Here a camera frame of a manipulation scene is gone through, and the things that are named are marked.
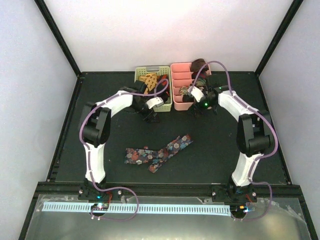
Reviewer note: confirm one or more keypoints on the brown rolled tie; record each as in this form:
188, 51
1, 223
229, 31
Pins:
196, 66

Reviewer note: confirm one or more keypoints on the right controller board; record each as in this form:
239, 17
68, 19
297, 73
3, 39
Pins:
240, 208

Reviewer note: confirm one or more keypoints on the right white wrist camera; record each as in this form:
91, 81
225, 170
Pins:
196, 93

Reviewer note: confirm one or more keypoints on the left controller board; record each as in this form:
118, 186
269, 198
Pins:
100, 206

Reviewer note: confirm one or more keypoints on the black frame post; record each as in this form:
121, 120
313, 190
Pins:
49, 19
281, 30

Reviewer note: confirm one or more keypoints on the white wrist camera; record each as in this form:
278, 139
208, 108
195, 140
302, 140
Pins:
155, 102
196, 93

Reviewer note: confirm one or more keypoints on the green plastic basket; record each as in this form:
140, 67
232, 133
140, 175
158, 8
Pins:
159, 70

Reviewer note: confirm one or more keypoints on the left black frame post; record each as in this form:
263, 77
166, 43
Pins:
49, 19

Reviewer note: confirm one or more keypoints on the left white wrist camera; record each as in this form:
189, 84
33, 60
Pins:
155, 102

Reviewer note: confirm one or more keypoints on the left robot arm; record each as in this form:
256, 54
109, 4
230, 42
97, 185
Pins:
95, 126

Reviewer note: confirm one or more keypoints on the light blue slotted cable duct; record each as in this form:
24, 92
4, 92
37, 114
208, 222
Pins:
129, 208

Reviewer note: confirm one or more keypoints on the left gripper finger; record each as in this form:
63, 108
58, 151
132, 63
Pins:
153, 119
147, 118

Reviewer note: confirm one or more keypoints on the red blue rolled tie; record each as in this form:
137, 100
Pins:
202, 74

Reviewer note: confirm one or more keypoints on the controller board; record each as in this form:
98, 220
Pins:
100, 206
240, 208

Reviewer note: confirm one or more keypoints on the clear acrylic sheet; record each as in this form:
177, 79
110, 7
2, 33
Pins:
280, 219

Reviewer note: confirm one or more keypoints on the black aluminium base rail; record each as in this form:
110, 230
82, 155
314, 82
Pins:
217, 192

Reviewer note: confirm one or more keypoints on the orange patterned tie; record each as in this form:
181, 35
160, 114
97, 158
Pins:
150, 80

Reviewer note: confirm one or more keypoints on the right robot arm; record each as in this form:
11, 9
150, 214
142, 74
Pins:
253, 137

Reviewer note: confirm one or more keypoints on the red black striped tie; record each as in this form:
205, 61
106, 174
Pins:
163, 80

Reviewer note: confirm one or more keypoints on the right black frame post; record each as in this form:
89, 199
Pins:
281, 30

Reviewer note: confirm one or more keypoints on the green floral rolled tie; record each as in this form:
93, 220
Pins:
201, 82

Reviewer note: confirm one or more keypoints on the black rolled tie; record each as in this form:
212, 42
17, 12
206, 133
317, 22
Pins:
187, 98

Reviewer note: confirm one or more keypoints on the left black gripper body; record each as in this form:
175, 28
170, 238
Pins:
149, 113

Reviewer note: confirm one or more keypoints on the pink divided organizer tray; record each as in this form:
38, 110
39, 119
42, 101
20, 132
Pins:
182, 76

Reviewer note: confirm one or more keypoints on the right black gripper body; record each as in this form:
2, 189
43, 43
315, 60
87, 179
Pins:
204, 108

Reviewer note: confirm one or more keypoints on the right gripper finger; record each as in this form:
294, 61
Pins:
191, 111
200, 114

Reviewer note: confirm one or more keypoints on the navy floral tie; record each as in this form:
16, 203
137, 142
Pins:
156, 158

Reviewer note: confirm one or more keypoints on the tan paisley rolled tie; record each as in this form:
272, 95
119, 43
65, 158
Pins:
184, 91

